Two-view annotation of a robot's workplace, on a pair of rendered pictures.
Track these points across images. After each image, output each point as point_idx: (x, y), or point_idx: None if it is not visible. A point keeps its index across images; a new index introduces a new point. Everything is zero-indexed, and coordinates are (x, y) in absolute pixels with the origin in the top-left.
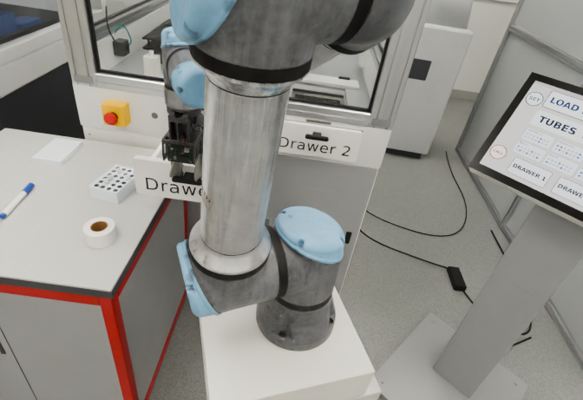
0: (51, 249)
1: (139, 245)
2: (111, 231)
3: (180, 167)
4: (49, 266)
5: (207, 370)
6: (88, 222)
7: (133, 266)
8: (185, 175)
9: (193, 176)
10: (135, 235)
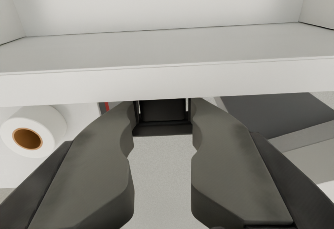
0: (1, 152)
1: (103, 112)
2: (54, 142)
3: (130, 150)
4: (27, 172)
5: None
6: (3, 135)
7: (107, 109)
8: (148, 114)
9: (183, 109)
10: (87, 105)
